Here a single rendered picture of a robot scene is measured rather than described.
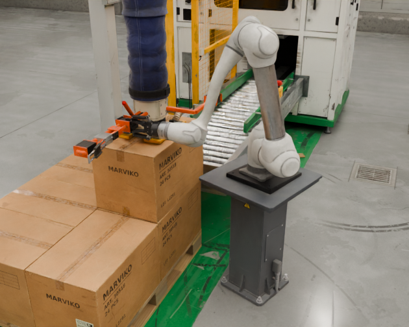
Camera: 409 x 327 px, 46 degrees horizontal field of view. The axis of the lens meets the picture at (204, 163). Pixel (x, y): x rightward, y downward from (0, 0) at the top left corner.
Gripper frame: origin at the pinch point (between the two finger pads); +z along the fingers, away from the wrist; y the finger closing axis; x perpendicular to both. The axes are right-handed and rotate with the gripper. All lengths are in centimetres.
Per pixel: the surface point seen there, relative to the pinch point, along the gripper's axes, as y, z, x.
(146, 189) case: 33.5, -12.6, -5.1
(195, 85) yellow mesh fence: 35, 44, 185
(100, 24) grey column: -24, 101, 131
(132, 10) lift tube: -55, 0, 15
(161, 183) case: 32.0, -18.4, 1.1
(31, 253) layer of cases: 53, 26, -54
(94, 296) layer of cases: 56, -18, -65
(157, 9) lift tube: -55, -10, 22
